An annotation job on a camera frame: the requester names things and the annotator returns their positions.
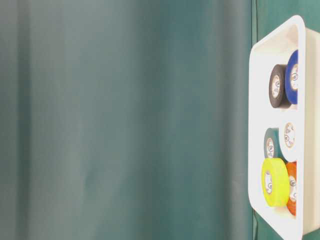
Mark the teal tape roll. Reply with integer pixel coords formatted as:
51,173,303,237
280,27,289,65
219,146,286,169
263,128,286,161

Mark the black tape roll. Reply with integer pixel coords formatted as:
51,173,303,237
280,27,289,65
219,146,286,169
268,64,292,109

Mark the yellow tape roll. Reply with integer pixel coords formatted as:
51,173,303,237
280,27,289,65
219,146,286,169
261,158,290,207

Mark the white tape roll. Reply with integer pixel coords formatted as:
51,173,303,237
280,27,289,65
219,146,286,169
278,120,298,162

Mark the red tape roll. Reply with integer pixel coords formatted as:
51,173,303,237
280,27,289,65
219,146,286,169
286,162,297,216

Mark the blue tape roll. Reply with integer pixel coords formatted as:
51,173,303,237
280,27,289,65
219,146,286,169
284,50,299,105

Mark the white plastic tray case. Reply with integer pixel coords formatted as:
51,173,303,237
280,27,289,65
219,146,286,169
248,15,320,240

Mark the green table cloth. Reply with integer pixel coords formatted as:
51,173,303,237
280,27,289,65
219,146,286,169
0,0,320,240

